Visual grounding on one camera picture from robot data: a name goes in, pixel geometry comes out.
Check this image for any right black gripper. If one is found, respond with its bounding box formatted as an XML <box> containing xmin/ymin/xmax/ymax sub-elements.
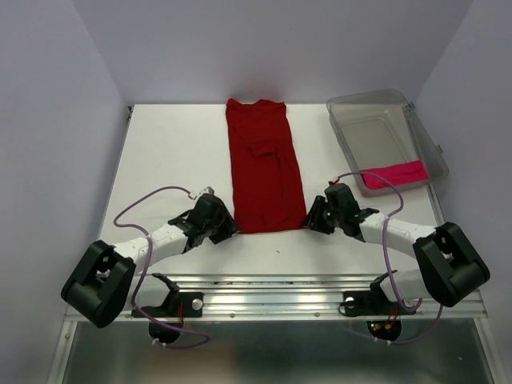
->
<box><xmin>300</xmin><ymin>194</ymin><xmax>342</xmax><ymax>234</ymax></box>

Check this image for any dark red t shirt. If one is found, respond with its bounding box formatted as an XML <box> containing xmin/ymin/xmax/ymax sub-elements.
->
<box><xmin>226</xmin><ymin>98</ymin><xmax>306</xmax><ymax>234</ymax></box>

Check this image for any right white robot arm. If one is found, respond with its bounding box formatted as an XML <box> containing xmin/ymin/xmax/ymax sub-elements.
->
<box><xmin>302</xmin><ymin>183</ymin><xmax>490</xmax><ymax>317</ymax></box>

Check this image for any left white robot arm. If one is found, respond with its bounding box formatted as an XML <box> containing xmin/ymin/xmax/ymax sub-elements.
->
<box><xmin>61</xmin><ymin>192</ymin><xmax>239</xmax><ymax>328</ymax></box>

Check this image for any pink rolled t shirt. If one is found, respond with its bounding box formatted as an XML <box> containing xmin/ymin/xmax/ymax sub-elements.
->
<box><xmin>362</xmin><ymin>160</ymin><xmax>430</xmax><ymax>190</ymax></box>

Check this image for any clear plastic bin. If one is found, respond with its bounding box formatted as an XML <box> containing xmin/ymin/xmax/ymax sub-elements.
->
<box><xmin>326</xmin><ymin>89</ymin><xmax>449</xmax><ymax>197</ymax></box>

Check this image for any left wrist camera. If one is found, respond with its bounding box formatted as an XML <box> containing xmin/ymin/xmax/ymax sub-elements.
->
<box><xmin>188</xmin><ymin>186</ymin><xmax>215</xmax><ymax>200</ymax></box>

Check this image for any aluminium rail frame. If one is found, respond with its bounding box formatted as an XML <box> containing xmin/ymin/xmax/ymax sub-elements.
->
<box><xmin>48</xmin><ymin>274</ymin><xmax>506</xmax><ymax>383</ymax></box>

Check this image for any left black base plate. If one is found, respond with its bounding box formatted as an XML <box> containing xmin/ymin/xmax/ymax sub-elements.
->
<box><xmin>142</xmin><ymin>291</ymin><xmax>204</xmax><ymax>318</ymax></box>

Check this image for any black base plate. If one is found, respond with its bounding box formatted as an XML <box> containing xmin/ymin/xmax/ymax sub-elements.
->
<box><xmin>142</xmin><ymin>291</ymin><xmax>204</xmax><ymax>318</ymax></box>
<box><xmin>338</xmin><ymin>290</ymin><xmax>397</xmax><ymax>318</ymax></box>

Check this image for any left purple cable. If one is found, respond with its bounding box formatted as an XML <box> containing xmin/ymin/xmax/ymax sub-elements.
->
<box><xmin>113</xmin><ymin>184</ymin><xmax>211</xmax><ymax>350</ymax></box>

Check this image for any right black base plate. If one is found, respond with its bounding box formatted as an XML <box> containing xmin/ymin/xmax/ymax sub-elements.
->
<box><xmin>338</xmin><ymin>290</ymin><xmax>397</xmax><ymax>318</ymax></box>

